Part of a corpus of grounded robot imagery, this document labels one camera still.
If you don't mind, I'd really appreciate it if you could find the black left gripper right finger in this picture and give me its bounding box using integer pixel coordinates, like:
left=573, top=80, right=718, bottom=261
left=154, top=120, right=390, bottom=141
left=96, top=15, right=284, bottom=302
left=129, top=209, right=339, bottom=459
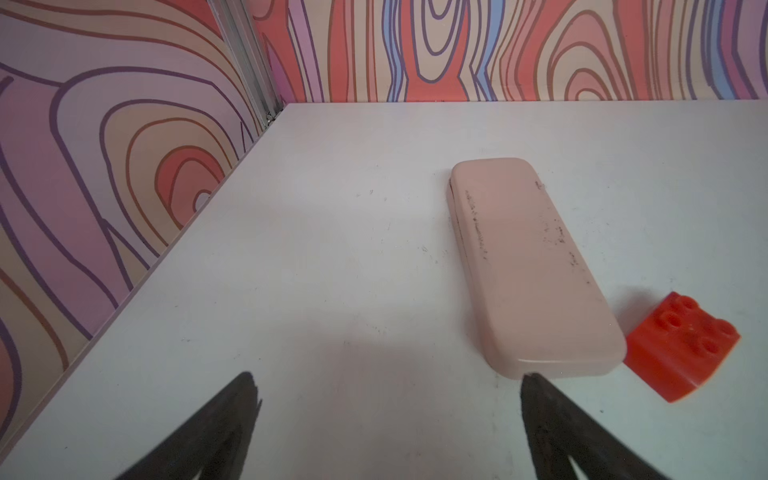
left=520, top=373, right=666, bottom=479

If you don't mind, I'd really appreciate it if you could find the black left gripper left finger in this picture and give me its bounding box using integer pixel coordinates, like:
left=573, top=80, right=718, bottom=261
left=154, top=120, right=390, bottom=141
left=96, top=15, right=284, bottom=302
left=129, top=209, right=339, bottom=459
left=119, top=372, right=262, bottom=479

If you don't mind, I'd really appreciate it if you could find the red lego brick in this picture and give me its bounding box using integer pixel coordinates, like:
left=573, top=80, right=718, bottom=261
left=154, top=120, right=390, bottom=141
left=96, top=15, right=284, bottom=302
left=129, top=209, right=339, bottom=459
left=624, top=292, right=741, bottom=403

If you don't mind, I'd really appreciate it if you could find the pink plastic case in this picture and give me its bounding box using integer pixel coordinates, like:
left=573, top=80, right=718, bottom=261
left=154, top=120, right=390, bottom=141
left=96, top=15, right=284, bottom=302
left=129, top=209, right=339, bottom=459
left=447, top=158, right=627, bottom=380

